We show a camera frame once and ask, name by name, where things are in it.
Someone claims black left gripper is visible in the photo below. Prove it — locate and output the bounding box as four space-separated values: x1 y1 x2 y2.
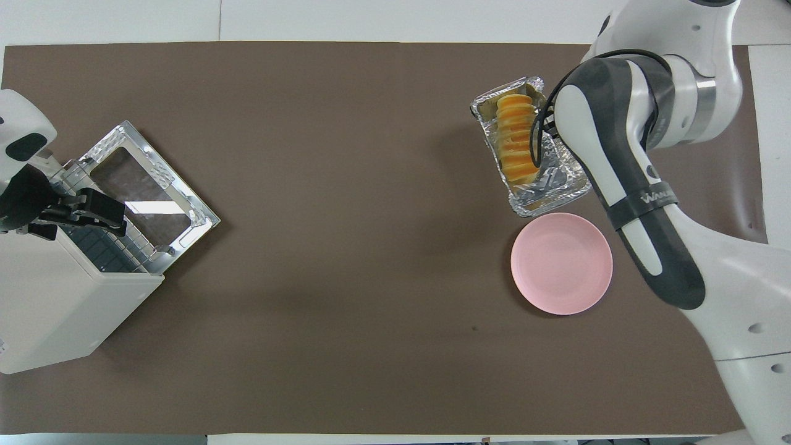
0 166 128 242

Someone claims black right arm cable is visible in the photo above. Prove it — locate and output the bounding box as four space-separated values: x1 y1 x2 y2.
530 49 675 169

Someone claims white toaster oven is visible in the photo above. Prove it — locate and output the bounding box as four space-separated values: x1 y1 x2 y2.
0 158 165 375

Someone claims wire oven rack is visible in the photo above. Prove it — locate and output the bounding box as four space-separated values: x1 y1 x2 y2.
59 162 155 274

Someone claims brown table mat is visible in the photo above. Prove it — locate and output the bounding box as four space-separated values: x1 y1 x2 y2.
0 42 789 434

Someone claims aluminium foil tray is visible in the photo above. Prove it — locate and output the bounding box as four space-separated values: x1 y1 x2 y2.
471 76 591 218

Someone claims pink round plate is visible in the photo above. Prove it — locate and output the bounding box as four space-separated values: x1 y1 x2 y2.
511 213 614 316

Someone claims sliced yellow bread loaf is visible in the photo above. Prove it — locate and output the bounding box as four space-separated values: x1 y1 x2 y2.
496 93 546 184

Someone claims glass oven door metal frame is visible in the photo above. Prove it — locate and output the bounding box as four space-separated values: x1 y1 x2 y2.
77 121 221 276

